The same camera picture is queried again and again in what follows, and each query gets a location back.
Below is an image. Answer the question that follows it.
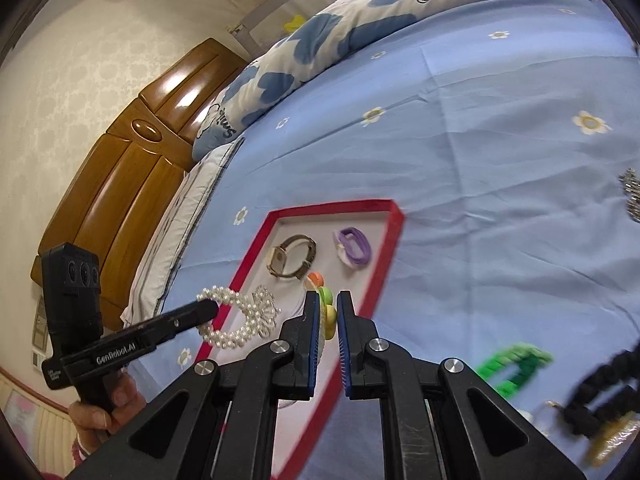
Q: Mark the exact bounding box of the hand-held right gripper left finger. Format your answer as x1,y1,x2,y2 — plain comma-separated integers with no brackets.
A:
65,290,321,480

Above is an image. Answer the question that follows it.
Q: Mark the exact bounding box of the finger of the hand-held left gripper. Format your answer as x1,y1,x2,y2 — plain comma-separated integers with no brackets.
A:
132,300,219,349

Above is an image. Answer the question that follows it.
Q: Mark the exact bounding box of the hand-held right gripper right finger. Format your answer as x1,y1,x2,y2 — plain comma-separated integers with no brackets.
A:
336,290,588,480

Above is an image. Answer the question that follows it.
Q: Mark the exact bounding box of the colorful bead bracelet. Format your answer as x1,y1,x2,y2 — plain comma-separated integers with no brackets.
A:
304,271,338,343

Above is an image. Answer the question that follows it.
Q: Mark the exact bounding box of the white pearl bracelet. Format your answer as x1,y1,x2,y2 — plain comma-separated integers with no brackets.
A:
196,285,282,351

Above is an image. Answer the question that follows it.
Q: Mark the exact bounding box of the red jewelry tray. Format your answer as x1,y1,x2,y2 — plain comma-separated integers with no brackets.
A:
199,199,405,480

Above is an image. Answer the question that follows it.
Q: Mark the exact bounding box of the green chain scrunchie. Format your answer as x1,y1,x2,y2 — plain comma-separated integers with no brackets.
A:
475,342,555,396

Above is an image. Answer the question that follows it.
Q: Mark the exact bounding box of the clear bead panda chain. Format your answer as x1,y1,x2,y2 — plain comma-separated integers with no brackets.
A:
517,400,566,436

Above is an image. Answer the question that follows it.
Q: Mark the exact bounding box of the black scrunchie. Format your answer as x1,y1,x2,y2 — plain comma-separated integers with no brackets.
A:
562,337,640,438

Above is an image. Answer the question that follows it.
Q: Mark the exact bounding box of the yellow hair claw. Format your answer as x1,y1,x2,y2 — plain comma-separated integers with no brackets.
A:
582,415,640,466

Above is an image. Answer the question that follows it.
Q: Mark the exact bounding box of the person's left hand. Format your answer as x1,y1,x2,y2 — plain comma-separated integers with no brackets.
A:
67,371,147,456

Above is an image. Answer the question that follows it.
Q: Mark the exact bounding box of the grey striped pillow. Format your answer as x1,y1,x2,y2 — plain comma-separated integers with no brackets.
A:
120,137,246,331

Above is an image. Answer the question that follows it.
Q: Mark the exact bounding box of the gold wrist watch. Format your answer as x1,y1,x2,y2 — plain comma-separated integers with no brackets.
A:
267,234,318,281

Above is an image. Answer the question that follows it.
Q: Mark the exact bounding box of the purple bow hair clip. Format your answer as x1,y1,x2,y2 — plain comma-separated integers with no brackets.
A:
333,227,373,268

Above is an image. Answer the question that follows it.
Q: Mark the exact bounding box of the wooden headboard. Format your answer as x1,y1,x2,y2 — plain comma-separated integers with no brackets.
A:
30,37,261,331

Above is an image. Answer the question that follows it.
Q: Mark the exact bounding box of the blue heart print duvet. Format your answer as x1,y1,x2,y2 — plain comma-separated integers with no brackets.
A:
192,0,601,161

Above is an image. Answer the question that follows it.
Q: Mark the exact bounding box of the wall socket panel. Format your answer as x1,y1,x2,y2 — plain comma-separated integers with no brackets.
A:
31,300,51,371

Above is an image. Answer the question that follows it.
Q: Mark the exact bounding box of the grey bed rail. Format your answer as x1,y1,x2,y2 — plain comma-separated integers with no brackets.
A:
230,0,386,53

